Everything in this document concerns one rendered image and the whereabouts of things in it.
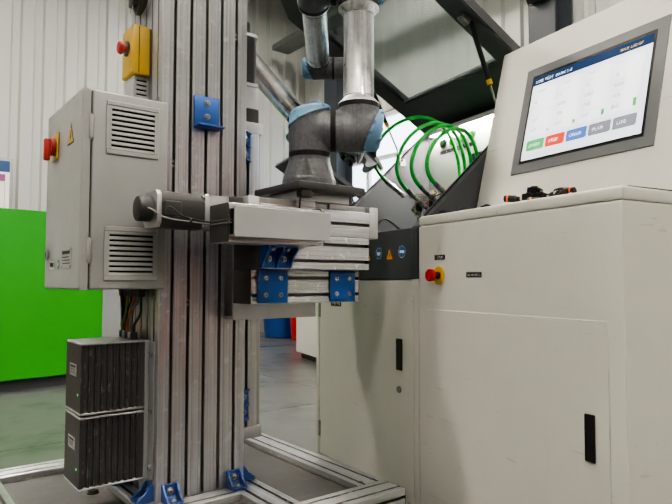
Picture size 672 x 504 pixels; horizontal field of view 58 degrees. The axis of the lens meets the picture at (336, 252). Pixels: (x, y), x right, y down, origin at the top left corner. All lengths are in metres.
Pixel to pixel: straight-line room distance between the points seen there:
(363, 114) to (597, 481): 1.04
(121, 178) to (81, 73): 7.28
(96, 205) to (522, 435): 1.15
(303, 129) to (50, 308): 3.56
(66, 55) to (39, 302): 4.54
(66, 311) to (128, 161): 3.51
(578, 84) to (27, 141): 7.25
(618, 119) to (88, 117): 1.31
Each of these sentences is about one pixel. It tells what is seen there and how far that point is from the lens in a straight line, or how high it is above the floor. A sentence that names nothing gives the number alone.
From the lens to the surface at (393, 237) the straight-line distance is 1.97.
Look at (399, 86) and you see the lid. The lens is 2.66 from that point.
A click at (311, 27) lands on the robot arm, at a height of 1.55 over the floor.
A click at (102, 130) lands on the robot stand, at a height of 1.13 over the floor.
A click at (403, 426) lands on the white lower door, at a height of 0.33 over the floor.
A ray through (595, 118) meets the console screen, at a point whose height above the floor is 1.22.
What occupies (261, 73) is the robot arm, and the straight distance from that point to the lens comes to 2.17.
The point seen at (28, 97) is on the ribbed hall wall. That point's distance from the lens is 8.49.
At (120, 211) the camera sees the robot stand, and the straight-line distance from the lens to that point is 1.52.
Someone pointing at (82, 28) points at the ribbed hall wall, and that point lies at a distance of 8.98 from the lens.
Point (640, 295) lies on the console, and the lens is 1.39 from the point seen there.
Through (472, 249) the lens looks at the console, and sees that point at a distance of 1.66.
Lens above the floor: 0.78
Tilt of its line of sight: 3 degrees up
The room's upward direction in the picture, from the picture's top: straight up
